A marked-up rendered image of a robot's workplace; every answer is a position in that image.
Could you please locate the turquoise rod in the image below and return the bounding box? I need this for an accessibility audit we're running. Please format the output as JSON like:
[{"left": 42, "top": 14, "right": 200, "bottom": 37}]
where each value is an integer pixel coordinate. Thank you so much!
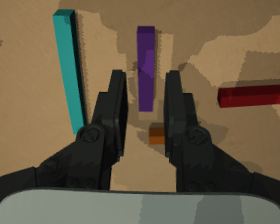
[{"left": 52, "top": 9, "right": 87, "bottom": 135}]

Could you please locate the orange rod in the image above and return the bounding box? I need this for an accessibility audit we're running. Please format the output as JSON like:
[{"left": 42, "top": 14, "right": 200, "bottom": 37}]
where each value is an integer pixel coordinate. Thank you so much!
[{"left": 149, "top": 127, "right": 165, "bottom": 145}]

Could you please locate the purple rod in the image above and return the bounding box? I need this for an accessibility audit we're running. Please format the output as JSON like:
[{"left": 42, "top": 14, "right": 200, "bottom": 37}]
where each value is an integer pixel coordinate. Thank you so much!
[{"left": 137, "top": 26, "right": 155, "bottom": 112}]

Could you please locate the dark red rod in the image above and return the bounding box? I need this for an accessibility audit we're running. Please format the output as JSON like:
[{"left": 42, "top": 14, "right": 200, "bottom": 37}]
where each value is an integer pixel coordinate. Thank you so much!
[{"left": 217, "top": 85, "right": 280, "bottom": 108}]

